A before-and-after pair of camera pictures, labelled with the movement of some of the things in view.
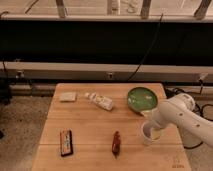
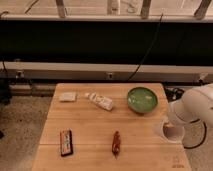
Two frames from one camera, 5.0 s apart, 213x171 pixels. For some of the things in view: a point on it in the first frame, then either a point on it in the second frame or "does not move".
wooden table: [98, 127] does not move
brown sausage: [116, 144] does not move
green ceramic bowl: [142, 99] does not move
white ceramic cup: [150, 132] → [172, 131]
